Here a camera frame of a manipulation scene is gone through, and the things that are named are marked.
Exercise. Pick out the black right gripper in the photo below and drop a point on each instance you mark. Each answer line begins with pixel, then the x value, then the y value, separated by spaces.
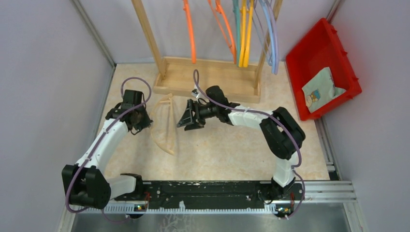
pixel 187 119

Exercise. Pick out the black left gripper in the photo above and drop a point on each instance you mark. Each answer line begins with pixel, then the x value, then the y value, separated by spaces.
pixel 147 122

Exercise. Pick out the beige plastic hanger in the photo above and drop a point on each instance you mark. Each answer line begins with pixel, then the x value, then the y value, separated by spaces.
pixel 169 100

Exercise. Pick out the orange plastic hanger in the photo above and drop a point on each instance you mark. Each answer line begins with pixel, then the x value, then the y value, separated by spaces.
pixel 217 9
pixel 186 9

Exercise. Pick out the yellow plastic hanger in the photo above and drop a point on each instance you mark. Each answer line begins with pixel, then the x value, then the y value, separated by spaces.
pixel 242 21
pixel 248 6

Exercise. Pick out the teal plastic hanger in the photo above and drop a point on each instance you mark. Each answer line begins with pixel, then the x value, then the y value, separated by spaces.
pixel 236 12

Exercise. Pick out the lilac plastic hanger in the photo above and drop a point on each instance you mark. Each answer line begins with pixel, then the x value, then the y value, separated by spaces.
pixel 270 45

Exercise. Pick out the light blue plastic hanger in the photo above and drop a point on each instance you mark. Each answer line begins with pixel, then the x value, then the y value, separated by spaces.
pixel 256 27

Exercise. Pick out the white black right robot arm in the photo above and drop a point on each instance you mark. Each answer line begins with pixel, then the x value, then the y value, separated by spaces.
pixel 282 133

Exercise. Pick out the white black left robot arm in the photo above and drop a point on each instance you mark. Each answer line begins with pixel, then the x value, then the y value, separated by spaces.
pixel 84 183

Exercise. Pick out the wooden hanger rack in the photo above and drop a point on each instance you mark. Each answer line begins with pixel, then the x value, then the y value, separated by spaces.
pixel 175 73

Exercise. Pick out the printed cloth in bin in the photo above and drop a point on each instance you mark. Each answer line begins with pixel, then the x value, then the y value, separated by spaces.
pixel 321 90

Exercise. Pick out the red plastic bin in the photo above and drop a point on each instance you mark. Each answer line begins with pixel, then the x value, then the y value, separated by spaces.
pixel 320 48

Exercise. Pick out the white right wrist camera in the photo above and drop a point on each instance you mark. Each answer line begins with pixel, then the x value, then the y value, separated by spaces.
pixel 196 93

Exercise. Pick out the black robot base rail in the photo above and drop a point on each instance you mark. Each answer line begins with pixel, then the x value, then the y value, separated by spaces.
pixel 193 197

